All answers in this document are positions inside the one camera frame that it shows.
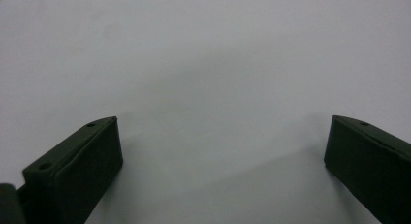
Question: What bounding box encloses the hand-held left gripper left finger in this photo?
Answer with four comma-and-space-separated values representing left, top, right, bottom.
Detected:
21, 115, 124, 224

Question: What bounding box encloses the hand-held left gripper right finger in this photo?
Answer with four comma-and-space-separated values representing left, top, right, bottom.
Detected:
324, 114, 411, 224

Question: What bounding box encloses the white table sheet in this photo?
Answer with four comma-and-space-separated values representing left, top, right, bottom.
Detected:
0, 0, 411, 224

